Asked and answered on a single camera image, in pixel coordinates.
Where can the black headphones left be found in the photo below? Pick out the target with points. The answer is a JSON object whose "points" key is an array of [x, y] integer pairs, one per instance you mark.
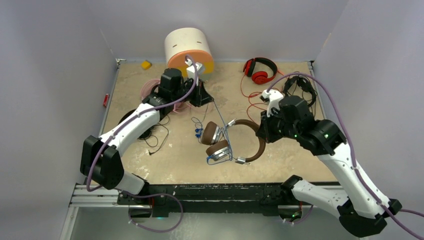
{"points": [[149, 134]]}

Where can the pink headphones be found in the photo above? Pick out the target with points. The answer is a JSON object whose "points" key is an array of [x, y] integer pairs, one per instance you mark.
{"points": [[149, 86]]}

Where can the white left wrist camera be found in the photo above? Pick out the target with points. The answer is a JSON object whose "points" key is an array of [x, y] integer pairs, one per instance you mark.
{"points": [[195, 71]]}

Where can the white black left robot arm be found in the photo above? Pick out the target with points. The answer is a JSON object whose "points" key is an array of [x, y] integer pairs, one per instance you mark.
{"points": [[101, 156]]}

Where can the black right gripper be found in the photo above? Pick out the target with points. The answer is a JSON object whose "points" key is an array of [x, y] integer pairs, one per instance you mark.
{"points": [[264, 131]]}

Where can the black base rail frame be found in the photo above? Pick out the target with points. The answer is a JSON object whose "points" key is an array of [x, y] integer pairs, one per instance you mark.
{"points": [[267, 198]]}

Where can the small yellow block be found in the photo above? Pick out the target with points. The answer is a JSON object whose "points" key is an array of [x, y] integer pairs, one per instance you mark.
{"points": [[145, 65]]}

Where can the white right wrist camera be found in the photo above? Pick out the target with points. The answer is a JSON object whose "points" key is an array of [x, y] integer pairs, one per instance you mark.
{"points": [[272, 98]]}

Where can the small red clip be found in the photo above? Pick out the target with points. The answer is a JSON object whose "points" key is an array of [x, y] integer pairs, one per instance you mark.
{"points": [[106, 100]]}

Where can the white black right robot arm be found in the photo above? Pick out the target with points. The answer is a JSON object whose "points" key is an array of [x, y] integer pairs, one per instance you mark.
{"points": [[361, 208]]}

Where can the black headphones right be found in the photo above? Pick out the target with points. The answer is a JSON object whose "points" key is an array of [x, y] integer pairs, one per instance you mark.
{"points": [[304, 84]]}

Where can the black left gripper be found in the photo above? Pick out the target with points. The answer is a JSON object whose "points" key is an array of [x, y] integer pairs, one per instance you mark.
{"points": [[201, 97]]}

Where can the red black headphones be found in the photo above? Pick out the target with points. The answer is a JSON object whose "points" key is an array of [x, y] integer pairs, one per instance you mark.
{"points": [[260, 77]]}

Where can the cream orange yellow drawer box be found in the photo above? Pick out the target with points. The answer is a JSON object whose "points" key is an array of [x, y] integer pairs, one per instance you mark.
{"points": [[188, 41]]}

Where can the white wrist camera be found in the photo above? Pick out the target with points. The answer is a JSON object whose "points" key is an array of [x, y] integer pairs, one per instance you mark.
{"points": [[272, 98], [195, 71]]}

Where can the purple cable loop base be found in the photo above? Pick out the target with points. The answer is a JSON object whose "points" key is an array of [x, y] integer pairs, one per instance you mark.
{"points": [[158, 212]]}

